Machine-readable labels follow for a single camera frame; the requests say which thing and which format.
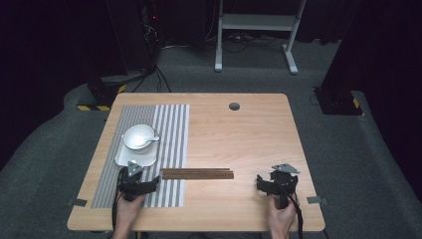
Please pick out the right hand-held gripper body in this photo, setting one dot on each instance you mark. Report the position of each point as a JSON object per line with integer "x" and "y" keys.
{"x": 283, "y": 186}

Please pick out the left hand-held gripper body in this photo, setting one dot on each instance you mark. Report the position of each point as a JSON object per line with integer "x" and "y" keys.
{"x": 131, "y": 186}

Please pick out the white square plate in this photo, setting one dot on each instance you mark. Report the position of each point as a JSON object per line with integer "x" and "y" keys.
{"x": 124, "y": 158}

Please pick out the bundle of brown chopsticks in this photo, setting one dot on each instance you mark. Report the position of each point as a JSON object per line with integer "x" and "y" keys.
{"x": 199, "y": 175}

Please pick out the person's left hand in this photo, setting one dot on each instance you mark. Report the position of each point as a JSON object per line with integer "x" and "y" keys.
{"x": 127, "y": 214}

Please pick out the person's right hand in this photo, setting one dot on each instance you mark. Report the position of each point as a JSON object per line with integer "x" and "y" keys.
{"x": 282, "y": 219}

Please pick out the white ceramic spoon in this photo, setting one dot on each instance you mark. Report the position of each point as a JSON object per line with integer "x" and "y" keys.
{"x": 146, "y": 140}

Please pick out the white ceramic bowl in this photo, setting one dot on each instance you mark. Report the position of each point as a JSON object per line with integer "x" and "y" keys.
{"x": 137, "y": 137}

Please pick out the grey striped placemat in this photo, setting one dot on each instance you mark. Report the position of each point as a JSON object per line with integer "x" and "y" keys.
{"x": 170, "y": 132}

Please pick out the black stand base yellow stripes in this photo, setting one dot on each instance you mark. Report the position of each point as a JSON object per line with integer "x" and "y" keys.
{"x": 103, "y": 94}

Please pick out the white metal stand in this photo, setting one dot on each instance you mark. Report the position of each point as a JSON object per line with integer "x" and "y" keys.
{"x": 255, "y": 22}

